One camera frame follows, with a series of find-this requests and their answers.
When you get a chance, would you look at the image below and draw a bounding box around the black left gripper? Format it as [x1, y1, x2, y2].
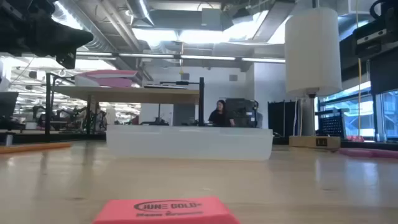
[0, 0, 94, 70]

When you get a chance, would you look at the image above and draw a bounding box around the orange pencil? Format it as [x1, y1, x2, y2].
[0, 142, 73, 154]

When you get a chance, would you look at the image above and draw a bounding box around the clear pencil box teal lid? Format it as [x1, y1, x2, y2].
[106, 125, 274, 161]

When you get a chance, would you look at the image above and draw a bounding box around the pink rubber eraser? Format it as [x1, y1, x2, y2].
[92, 196, 241, 224]

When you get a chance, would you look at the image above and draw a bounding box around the white shade wooden table lamp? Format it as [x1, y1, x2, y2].
[284, 7, 343, 149]

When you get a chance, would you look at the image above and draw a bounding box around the long ceiling light fixture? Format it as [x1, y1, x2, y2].
[76, 52, 286, 63]

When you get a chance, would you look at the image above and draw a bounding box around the wooden raised shelf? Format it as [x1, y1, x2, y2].
[51, 86, 200, 105]

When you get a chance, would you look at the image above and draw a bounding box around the black pegboard rack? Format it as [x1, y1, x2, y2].
[317, 108, 346, 139]

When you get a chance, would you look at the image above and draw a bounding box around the black standing panel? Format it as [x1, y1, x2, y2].
[267, 100, 300, 138]

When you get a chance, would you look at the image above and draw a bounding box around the black equipment stack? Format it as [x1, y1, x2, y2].
[225, 98, 259, 128]

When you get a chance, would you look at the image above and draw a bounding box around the person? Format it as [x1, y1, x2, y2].
[208, 99, 236, 128]

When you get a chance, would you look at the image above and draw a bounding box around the black camera cable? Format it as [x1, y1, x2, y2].
[369, 0, 390, 20]

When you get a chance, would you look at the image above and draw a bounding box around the yellow hanging cord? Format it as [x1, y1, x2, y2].
[355, 0, 363, 138]

